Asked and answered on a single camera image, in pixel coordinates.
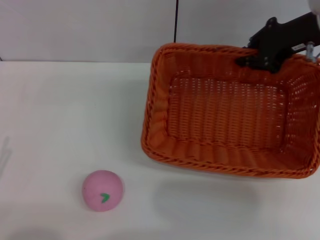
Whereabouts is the black vertical wall strip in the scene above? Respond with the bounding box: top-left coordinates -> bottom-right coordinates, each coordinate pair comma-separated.
173,0 -> 180,44

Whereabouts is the orange woven plastic basket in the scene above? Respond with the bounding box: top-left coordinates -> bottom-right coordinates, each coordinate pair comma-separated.
140,42 -> 320,180

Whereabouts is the pink peach toy ball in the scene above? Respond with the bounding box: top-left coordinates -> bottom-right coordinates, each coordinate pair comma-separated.
81,169 -> 124,213

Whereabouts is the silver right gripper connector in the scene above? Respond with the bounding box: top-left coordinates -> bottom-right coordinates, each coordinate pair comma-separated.
305,41 -> 315,62

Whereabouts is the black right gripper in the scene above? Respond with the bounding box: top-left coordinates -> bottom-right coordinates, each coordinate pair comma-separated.
235,12 -> 319,74

